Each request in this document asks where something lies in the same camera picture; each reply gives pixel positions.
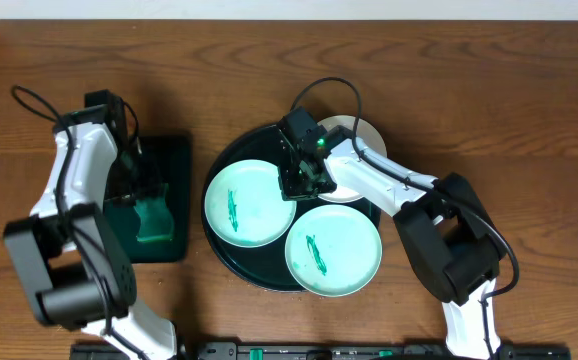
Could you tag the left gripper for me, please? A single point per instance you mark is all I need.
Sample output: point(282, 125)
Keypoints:
point(132, 197)

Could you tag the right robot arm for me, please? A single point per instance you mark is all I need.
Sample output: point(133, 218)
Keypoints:
point(449, 239)

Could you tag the round black tray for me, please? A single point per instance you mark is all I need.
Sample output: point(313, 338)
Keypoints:
point(253, 248)

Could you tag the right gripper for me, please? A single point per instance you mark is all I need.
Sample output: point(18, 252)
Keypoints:
point(289, 190)

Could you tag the green scrubbing sponge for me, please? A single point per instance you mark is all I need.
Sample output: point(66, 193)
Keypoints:
point(156, 221)

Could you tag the light green plate front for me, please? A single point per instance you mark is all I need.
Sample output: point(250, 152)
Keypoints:
point(333, 250)

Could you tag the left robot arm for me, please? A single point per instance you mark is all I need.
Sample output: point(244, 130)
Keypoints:
point(73, 269)

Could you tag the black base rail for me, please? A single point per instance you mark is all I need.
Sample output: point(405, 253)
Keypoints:
point(233, 351)

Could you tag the rectangular black tray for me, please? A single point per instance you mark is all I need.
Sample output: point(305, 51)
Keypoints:
point(163, 160)

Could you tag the white plate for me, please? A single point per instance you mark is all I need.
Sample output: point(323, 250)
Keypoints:
point(371, 138)

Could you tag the light green plate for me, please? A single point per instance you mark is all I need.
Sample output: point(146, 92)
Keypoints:
point(250, 203)
point(333, 250)

